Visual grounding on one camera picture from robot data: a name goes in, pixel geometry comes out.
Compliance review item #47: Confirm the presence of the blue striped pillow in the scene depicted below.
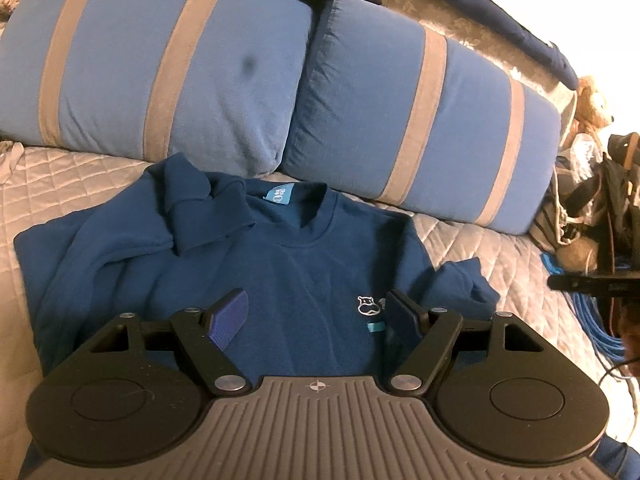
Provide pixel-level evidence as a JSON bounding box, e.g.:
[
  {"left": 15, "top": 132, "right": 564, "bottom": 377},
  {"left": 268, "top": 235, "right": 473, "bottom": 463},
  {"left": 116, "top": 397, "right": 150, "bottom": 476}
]
[
  {"left": 1, "top": 0, "right": 314, "bottom": 177},
  {"left": 281, "top": 0, "right": 561, "bottom": 235}
]

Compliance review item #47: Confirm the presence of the dark blue sweatshirt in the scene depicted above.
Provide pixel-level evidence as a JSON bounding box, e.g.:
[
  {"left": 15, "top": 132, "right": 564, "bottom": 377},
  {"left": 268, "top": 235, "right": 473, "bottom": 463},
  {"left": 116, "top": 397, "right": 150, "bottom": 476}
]
[{"left": 14, "top": 155, "right": 499, "bottom": 382}]

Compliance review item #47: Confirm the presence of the left blue striped pillow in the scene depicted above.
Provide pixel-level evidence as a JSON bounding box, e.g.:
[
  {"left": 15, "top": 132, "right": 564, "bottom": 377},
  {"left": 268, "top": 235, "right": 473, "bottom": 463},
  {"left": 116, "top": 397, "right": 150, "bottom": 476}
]
[{"left": 1, "top": 0, "right": 314, "bottom": 177}]

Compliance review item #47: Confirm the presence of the navy garment on headboard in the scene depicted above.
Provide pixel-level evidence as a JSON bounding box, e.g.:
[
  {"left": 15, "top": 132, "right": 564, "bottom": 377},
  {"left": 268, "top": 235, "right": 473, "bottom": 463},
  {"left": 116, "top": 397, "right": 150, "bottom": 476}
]
[{"left": 445, "top": 0, "right": 578, "bottom": 90}]

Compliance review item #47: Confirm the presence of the right blue striped pillow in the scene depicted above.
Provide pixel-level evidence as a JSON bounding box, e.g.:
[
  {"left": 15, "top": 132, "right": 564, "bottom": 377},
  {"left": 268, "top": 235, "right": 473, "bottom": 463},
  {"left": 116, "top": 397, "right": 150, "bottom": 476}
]
[{"left": 281, "top": 0, "right": 561, "bottom": 235}]

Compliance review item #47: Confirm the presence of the brown teddy bear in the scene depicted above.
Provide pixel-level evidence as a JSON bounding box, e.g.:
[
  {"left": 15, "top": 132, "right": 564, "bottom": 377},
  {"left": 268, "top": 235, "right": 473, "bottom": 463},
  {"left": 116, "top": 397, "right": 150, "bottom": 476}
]
[{"left": 573, "top": 76, "right": 614, "bottom": 134}]

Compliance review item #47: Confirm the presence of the blue coiled cable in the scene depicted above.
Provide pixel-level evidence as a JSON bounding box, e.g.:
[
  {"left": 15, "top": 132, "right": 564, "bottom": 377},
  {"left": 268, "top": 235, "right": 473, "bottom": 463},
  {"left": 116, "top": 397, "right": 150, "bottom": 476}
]
[{"left": 540, "top": 251, "right": 633, "bottom": 366}]

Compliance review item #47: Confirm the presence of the grey quilted bedspread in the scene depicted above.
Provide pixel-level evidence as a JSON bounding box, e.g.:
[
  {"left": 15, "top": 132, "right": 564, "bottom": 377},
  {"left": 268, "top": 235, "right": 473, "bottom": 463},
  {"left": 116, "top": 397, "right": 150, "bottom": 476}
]
[{"left": 1, "top": 143, "right": 603, "bottom": 479}]

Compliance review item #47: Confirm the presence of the black bag with straps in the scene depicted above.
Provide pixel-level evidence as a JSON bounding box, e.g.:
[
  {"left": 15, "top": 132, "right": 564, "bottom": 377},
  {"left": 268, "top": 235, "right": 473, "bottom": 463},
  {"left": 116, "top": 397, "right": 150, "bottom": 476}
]
[{"left": 529, "top": 132, "right": 639, "bottom": 274}]

